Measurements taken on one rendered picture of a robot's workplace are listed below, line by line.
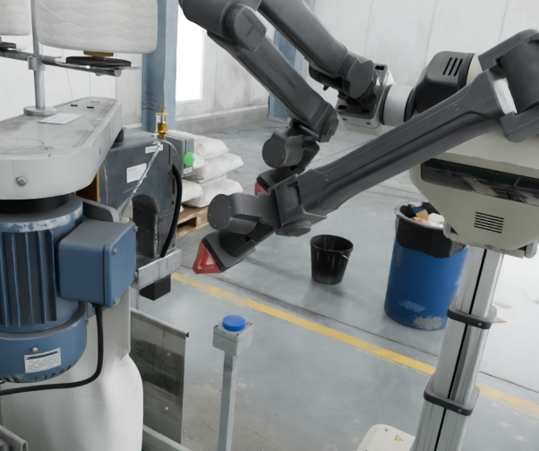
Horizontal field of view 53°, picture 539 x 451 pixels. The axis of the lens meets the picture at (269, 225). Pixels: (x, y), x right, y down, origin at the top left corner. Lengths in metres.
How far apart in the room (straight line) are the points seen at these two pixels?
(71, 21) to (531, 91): 0.56
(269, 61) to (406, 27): 8.32
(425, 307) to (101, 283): 2.66
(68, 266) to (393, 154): 0.45
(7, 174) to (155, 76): 6.42
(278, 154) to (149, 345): 0.89
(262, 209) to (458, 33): 8.21
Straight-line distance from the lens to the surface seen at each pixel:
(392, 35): 9.22
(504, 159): 1.12
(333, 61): 1.01
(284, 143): 1.01
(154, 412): 1.84
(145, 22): 0.81
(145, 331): 1.70
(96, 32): 0.78
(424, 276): 3.16
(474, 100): 0.69
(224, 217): 0.83
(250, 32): 0.76
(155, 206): 1.20
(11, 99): 5.91
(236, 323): 1.43
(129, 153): 1.10
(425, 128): 0.71
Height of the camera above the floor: 1.59
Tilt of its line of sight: 20 degrees down
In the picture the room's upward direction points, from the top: 5 degrees clockwise
